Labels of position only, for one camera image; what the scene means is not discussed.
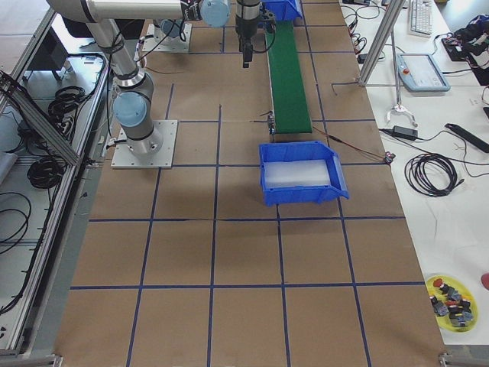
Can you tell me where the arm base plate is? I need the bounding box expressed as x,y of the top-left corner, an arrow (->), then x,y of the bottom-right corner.
142,23 -> 192,54
111,120 -> 178,169

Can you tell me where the teach pendant tablet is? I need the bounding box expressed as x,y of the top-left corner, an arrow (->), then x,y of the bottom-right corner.
396,53 -> 451,93

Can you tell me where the far blue storage bin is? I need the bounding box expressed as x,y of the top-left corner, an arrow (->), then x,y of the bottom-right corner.
262,0 -> 303,21

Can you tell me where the white claw grabber tool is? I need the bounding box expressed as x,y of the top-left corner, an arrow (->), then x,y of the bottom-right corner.
386,31 -> 418,128

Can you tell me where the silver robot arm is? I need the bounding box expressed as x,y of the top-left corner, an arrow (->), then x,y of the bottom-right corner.
153,19 -> 186,41
49,1 -> 232,155

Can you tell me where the near blue storage bin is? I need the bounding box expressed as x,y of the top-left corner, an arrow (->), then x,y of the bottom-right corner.
259,141 -> 350,206

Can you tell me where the green conveyor belt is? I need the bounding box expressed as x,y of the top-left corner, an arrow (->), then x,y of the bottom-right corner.
267,21 -> 313,135

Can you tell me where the black power adapter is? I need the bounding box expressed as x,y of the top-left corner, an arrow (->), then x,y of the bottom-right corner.
392,125 -> 418,141

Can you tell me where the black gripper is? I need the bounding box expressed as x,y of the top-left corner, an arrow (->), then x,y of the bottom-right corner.
235,0 -> 276,69

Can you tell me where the black flat bar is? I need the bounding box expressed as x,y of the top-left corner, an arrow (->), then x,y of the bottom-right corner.
445,123 -> 489,153

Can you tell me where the coiled black cable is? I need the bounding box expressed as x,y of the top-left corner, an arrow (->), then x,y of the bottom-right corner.
403,153 -> 466,198

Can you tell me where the white foam pad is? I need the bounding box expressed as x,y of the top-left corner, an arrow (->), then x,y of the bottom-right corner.
264,160 -> 331,188

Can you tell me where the yellow plate of buttons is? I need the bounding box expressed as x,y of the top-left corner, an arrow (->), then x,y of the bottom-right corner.
426,274 -> 478,333

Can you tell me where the white keyboard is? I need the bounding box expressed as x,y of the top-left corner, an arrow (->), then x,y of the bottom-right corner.
407,0 -> 433,37

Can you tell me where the aluminium frame post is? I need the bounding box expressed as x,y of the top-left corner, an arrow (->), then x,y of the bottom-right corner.
358,0 -> 404,86

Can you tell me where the blue storage bin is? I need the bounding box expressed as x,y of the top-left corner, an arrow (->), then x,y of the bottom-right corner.
262,0 -> 303,21
259,141 -> 350,206

